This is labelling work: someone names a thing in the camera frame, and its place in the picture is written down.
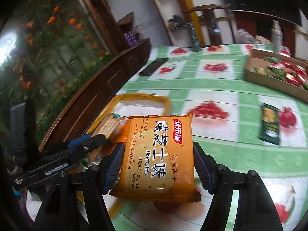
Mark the grey flashlight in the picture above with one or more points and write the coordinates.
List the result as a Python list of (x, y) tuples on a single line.
[(195, 38)]

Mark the white spray bottle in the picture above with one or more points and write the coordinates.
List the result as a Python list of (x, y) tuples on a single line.
[(276, 37)]

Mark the green checked fruit tablecloth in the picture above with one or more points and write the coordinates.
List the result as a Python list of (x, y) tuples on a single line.
[(216, 96)]

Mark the pile of red green packets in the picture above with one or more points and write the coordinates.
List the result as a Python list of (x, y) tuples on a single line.
[(288, 74)]

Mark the black television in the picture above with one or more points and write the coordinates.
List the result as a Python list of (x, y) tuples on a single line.
[(264, 0)]

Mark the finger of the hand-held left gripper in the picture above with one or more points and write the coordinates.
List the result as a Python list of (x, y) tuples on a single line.
[(96, 143), (79, 141)]

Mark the glass wall shelf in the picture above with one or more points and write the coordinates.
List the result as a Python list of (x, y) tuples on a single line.
[(178, 27)]

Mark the black remote control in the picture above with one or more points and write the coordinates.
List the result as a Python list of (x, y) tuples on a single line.
[(154, 66)]

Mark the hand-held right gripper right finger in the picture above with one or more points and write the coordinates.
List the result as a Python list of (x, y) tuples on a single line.
[(204, 170)]

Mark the wooden chair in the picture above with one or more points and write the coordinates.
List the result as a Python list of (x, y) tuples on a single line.
[(209, 16)]

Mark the dark green snack packet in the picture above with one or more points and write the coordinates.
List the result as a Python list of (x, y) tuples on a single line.
[(269, 125)]

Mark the flower wall poster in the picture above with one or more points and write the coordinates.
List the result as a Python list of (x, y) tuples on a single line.
[(48, 41)]

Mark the dark wooden cabinet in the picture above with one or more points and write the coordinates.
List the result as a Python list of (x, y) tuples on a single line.
[(96, 89)]

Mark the shallow cardboard box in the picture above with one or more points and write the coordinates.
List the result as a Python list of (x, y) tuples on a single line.
[(264, 83)]

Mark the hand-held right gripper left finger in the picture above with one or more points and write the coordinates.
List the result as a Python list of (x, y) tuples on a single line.
[(113, 168)]

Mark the purple bottle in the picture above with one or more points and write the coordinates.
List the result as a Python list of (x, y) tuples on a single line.
[(128, 39), (134, 38)]

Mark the pale plastic bag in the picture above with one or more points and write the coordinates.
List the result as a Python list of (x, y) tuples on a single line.
[(244, 36)]

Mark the orange cream biscuit packet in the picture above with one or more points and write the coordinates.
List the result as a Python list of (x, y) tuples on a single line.
[(156, 158)]

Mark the white box with yellow tape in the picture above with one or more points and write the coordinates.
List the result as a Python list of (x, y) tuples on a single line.
[(144, 103)]

